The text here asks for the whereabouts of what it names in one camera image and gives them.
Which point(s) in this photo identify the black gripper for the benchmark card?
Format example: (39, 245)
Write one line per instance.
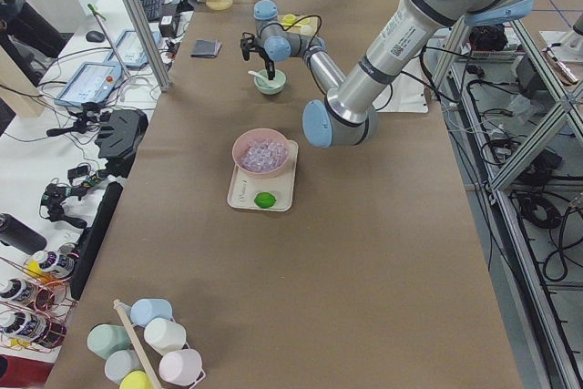
(265, 56)

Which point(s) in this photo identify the white ceramic spoon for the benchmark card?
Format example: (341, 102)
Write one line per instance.
(255, 74)

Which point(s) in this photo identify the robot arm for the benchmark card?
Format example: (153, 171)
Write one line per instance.
(346, 116)

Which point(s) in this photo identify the mint green bowl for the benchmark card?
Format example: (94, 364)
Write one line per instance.
(269, 87)

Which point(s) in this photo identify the pink bowl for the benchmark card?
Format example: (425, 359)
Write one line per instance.
(257, 134)

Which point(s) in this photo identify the pile of clear ice cubes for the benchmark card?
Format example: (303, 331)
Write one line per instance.
(264, 155)

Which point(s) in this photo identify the lower lemon slice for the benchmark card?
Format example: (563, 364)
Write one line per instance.
(288, 19)

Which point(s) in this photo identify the bamboo cutting board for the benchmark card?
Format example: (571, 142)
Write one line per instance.
(315, 21)

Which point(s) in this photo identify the white steamed bun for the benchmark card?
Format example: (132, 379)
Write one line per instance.
(306, 30)

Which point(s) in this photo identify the grey folded cloth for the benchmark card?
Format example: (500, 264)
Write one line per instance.
(204, 48)

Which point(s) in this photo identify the cream rabbit tray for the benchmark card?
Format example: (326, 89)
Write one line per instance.
(244, 188)

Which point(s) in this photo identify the green lime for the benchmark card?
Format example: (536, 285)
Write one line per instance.
(265, 200)

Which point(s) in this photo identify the blue teach pendant far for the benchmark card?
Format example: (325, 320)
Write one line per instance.
(130, 50)

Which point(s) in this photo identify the blue teach pendant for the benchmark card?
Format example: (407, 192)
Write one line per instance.
(130, 50)
(92, 83)

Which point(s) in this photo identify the blue teach pendant near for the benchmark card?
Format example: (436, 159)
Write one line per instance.
(92, 83)

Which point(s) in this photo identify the pastel cup rack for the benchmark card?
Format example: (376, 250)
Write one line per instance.
(147, 347)

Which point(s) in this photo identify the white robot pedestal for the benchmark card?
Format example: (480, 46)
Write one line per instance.
(406, 94)

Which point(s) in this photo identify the aluminium frame post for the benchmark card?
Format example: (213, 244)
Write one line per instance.
(141, 26)

